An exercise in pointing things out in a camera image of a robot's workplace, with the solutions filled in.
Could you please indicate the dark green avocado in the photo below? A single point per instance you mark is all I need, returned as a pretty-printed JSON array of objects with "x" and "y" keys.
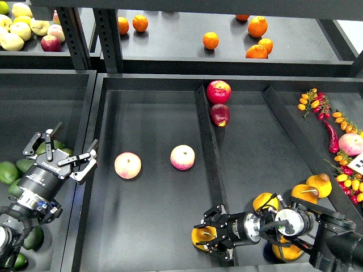
[{"x": 34, "y": 240}]

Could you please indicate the white label card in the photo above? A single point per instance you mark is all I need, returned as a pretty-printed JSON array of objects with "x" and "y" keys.
[{"x": 357, "y": 164}]

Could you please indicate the black bin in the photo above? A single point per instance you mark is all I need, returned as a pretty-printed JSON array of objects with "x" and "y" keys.
[
  {"x": 33, "y": 101},
  {"x": 145, "y": 223}
]

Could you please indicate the pale yellow apple left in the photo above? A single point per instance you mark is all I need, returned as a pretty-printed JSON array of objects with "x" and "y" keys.
[{"x": 5, "y": 23}]

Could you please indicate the yellow lemon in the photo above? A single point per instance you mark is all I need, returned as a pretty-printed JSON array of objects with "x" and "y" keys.
[{"x": 23, "y": 18}]

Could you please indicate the cherry tomato bunch lower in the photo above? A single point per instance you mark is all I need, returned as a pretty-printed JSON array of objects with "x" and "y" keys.
[{"x": 348, "y": 179}]

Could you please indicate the green avocado top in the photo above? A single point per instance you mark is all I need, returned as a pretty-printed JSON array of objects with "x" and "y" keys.
[{"x": 58, "y": 144}]

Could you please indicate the pink peach behind upright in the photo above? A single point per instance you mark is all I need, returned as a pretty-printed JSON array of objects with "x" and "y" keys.
[{"x": 56, "y": 19}]

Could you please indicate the bright red apple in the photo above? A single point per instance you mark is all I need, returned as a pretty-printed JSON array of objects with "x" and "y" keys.
[{"x": 218, "y": 92}]

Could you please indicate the green avocado right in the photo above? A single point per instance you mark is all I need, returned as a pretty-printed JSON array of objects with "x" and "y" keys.
[{"x": 68, "y": 151}]

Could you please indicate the pale yellow apple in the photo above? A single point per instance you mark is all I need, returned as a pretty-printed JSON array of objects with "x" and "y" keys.
[
  {"x": 11, "y": 42},
  {"x": 5, "y": 23},
  {"x": 21, "y": 9},
  {"x": 21, "y": 29}
]

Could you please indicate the pink apple centre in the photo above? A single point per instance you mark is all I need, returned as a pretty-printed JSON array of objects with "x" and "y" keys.
[{"x": 182, "y": 157}]

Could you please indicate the pale yellow apple front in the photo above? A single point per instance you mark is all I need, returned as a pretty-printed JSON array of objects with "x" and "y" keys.
[{"x": 11, "y": 42}]

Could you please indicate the yellow pear bottom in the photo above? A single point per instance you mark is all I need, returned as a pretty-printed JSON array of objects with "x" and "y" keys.
[{"x": 287, "y": 254}]

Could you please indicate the green lime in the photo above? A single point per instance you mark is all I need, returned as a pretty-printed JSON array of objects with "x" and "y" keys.
[{"x": 4, "y": 8}]

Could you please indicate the black centre bin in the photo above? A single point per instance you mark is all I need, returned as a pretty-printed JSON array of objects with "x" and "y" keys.
[{"x": 145, "y": 223}]

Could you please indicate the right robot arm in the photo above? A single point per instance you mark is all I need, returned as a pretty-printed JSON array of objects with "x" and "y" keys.
[{"x": 325, "y": 235}]

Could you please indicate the pink apple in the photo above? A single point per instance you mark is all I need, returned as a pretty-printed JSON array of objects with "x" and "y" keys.
[
  {"x": 127, "y": 165},
  {"x": 182, "y": 157}
]

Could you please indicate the pale yellow apple middle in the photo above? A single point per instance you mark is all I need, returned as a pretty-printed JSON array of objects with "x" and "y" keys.
[{"x": 21, "y": 29}]

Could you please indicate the pale yellow apple top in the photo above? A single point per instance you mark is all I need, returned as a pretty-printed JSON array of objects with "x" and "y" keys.
[{"x": 21, "y": 9}]

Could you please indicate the black left bin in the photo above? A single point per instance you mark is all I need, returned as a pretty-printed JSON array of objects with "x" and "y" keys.
[{"x": 33, "y": 101}]

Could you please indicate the red chili pepper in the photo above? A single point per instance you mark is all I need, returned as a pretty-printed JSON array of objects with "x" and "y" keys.
[{"x": 334, "y": 141}]

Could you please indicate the yellow pear with stem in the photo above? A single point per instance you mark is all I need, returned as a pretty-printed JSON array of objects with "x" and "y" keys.
[{"x": 306, "y": 192}]

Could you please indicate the black shelf upright right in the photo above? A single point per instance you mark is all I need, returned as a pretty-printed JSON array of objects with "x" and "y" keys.
[{"x": 107, "y": 28}]

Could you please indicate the pink apple left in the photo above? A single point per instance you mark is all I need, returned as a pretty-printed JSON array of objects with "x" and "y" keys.
[{"x": 127, "y": 165}]

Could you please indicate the red apple on shelf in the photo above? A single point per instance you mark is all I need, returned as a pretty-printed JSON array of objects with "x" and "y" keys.
[{"x": 50, "y": 43}]

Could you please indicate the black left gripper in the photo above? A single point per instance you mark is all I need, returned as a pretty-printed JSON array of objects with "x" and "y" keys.
[{"x": 48, "y": 174}]

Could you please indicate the pale yellow apple stem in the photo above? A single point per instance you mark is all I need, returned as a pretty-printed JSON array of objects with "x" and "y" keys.
[{"x": 39, "y": 27}]

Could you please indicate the dark red apple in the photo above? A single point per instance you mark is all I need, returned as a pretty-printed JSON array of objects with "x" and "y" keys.
[{"x": 220, "y": 115}]

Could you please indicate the green avocado far left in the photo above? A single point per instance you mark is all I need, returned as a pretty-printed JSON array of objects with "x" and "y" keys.
[{"x": 9, "y": 172}]

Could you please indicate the pale peach on shelf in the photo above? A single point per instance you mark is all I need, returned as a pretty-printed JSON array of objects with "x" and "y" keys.
[{"x": 56, "y": 31}]

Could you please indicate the black shelf upright left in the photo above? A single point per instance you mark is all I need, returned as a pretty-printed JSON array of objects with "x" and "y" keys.
[{"x": 74, "y": 37}]

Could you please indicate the green avocado lower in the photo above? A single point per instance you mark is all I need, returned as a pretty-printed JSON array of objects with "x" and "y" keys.
[{"x": 14, "y": 190}]

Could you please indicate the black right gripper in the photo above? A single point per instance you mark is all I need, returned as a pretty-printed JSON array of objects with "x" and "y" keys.
[{"x": 231, "y": 229}]

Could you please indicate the green avocado middle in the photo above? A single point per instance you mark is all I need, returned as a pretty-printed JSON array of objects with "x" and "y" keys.
[{"x": 24, "y": 164}]

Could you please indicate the black shelf upright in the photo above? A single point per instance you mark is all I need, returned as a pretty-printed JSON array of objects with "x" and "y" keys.
[
  {"x": 74, "y": 37},
  {"x": 107, "y": 28}
]

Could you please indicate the green avocado bottom left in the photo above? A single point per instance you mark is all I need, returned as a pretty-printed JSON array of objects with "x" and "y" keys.
[{"x": 21, "y": 262}]

